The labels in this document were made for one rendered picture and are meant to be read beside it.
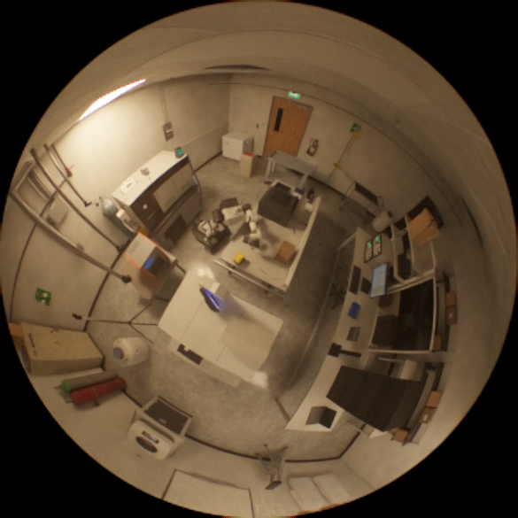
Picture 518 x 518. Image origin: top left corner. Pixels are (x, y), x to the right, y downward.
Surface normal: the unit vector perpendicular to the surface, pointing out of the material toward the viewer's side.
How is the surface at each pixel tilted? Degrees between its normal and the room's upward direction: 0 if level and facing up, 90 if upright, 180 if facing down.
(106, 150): 90
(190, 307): 0
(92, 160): 90
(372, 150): 90
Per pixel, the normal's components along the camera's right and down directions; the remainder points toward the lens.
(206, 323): 0.12, -0.38
